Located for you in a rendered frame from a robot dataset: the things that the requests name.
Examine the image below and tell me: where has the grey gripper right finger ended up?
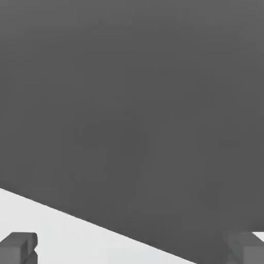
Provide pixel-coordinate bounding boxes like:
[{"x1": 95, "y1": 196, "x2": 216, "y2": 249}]
[{"x1": 226, "y1": 231, "x2": 264, "y2": 264}]

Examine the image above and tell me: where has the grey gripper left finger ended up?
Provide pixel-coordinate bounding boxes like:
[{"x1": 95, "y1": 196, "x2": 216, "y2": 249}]
[{"x1": 0, "y1": 232, "x2": 39, "y2": 264}]

